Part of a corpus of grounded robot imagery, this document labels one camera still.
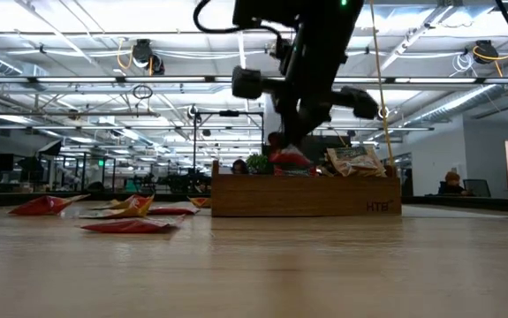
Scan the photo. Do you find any small potted plant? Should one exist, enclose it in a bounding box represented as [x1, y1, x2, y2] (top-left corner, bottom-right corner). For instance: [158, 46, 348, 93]
[245, 153, 272, 175]

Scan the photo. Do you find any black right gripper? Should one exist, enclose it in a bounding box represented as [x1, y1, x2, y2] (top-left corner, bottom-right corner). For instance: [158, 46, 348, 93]
[262, 26, 379, 150]

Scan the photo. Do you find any orange tea packet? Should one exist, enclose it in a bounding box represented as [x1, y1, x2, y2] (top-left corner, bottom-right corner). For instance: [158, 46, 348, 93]
[186, 196, 213, 209]

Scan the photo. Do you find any black gantry frame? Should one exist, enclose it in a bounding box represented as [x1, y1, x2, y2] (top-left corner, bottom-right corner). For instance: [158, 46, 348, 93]
[193, 110, 265, 178]

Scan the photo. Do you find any black ceiling cable reel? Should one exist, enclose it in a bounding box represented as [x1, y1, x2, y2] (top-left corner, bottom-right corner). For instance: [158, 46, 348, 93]
[473, 39, 500, 66]
[130, 38, 167, 77]

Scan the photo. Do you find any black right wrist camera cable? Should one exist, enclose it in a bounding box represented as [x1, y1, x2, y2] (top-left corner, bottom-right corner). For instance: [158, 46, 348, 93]
[192, 0, 284, 61]

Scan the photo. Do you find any yellow hanging power cord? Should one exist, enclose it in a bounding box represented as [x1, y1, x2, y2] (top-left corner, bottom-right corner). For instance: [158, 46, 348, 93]
[368, 0, 397, 173]

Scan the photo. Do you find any wooden tea box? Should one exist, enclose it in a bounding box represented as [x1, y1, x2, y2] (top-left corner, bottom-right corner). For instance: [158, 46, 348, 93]
[210, 159, 403, 218]

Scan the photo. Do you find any grey office chair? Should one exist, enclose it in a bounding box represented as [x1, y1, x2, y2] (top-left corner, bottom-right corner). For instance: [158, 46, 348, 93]
[462, 178, 493, 199]

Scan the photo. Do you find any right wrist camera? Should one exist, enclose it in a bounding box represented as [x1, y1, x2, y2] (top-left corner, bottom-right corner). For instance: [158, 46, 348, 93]
[231, 64, 265, 101]

